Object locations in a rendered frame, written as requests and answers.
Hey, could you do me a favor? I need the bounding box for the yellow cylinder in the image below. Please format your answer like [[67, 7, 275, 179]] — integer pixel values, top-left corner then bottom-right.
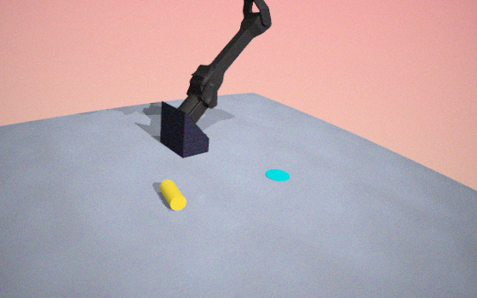
[[160, 180, 187, 210]]

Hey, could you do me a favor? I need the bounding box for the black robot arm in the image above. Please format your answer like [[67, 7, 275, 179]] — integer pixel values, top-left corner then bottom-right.
[[178, 0, 272, 123]]

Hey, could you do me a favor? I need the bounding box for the cyan flat circle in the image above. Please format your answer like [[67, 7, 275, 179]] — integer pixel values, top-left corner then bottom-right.
[[266, 169, 290, 181]]

